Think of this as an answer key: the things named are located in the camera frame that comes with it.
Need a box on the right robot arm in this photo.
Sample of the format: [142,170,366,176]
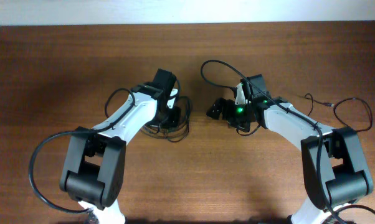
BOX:
[206,75,374,223]

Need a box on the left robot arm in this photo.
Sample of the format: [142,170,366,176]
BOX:
[59,69,179,223]

